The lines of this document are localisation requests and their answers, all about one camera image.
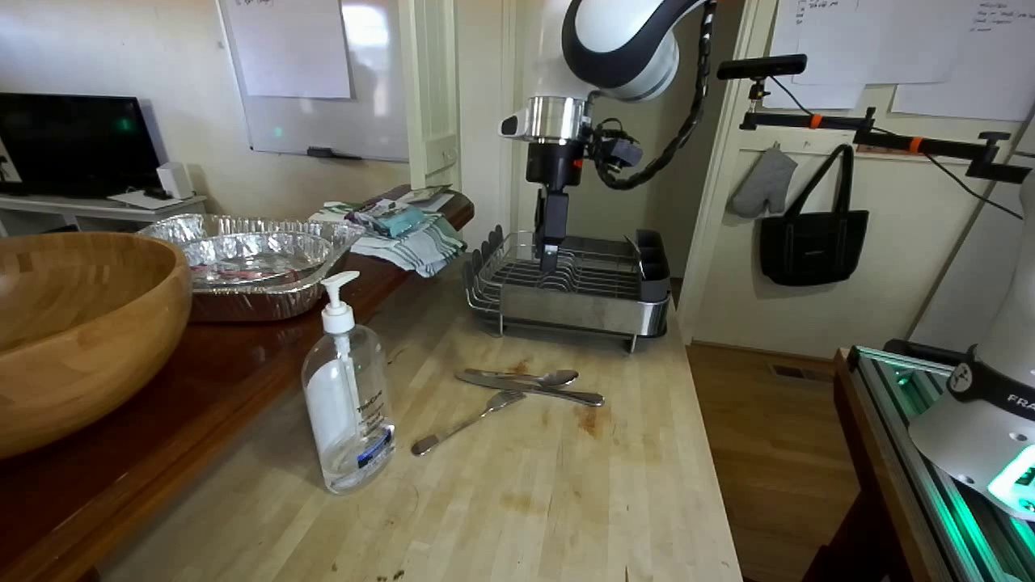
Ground teal folded cloth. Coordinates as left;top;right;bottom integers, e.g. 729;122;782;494
369;203;426;239

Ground aluminium foil tray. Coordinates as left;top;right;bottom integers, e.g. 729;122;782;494
141;209;355;324

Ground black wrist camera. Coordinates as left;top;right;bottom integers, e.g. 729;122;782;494
585;125;643;170

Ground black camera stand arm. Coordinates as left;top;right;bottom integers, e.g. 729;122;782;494
742;75;1031;185

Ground white desk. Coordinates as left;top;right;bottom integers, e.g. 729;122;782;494
0;192;213;237

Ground silver spoon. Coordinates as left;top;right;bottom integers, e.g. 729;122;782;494
496;366;583;405

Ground black cutlery holder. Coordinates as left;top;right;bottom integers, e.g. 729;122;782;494
630;226;678;284

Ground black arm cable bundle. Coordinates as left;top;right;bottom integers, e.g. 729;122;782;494
585;0;721;194

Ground silver fork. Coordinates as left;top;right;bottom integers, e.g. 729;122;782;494
407;387;528;455

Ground clear hand sanitizer pump bottle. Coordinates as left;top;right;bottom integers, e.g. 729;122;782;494
298;267;398;498

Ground grey oven mitt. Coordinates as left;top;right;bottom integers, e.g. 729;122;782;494
725;144;803;219

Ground large wooden bowl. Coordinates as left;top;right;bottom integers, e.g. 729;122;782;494
0;228;193;461

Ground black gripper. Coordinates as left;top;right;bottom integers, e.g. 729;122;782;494
523;138;592;261

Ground white whiteboard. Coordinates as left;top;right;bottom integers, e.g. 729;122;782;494
213;0;413;164

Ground black tote bag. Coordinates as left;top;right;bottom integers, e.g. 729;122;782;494
758;142;869;286

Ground striped folded kitchen towels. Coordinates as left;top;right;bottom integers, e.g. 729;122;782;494
309;185;468;280

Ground silver table knife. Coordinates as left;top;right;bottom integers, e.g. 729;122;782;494
452;366;607;411

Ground grey metal dish rack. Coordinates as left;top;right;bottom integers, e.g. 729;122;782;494
464;222;678;353

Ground black stereo camera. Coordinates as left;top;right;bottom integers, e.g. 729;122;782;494
716;51;808;83

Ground white wall paper sheet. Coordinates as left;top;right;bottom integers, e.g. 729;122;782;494
770;0;902;110
893;0;1035;122

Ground aluminium robot mounting stand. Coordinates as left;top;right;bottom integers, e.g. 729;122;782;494
836;339;1035;582

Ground white paper on whiteboard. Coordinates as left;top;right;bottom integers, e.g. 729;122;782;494
219;0;355;102

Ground black monitor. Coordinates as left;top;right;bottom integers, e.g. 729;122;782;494
0;91;173;203

